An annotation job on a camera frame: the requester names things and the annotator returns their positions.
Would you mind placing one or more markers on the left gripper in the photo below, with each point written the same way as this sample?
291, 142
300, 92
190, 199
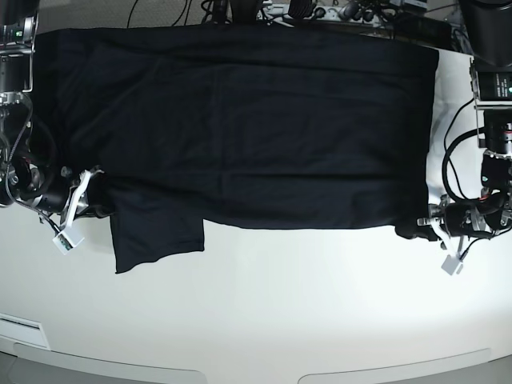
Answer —
458, 219

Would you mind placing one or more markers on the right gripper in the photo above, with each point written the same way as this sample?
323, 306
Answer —
57, 198

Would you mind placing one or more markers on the black T-shirt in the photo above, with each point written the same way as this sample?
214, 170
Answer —
258, 127

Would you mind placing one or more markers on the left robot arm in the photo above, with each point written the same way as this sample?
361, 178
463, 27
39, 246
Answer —
488, 27

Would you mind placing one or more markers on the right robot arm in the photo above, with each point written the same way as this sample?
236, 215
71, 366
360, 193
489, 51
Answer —
30, 173

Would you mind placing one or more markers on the white label sticker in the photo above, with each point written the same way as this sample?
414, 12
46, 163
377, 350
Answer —
24, 331

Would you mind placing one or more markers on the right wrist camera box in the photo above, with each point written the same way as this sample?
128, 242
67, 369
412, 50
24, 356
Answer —
68, 239

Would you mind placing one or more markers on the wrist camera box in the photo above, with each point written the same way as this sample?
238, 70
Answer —
452, 265
68, 239

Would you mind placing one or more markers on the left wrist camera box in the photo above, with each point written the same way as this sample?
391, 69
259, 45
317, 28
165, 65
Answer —
452, 265

